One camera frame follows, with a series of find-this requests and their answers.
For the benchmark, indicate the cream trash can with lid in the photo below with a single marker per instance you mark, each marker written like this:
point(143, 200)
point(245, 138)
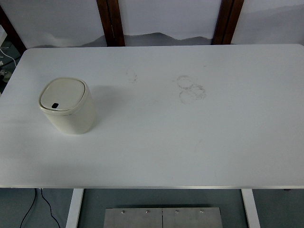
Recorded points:
point(68, 105)

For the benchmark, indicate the left white table leg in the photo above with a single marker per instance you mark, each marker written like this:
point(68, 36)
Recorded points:
point(75, 208)

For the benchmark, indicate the white table leg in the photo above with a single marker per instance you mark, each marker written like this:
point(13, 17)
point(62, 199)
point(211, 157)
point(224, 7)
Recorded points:
point(75, 208)
point(250, 208)

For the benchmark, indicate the right white table leg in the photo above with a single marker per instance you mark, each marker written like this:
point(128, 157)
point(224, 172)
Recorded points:
point(250, 208)

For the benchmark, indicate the left dark wooden post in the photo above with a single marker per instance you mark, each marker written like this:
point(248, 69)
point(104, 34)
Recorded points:
point(110, 17)

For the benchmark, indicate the metal base plate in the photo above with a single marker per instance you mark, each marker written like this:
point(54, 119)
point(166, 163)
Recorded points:
point(163, 218)

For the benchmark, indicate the right dark wooden post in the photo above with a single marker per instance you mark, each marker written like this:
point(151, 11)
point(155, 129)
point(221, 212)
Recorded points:
point(228, 16)

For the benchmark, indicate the far-left dark wooden post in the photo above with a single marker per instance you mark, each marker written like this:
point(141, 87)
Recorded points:
point(11, 32)

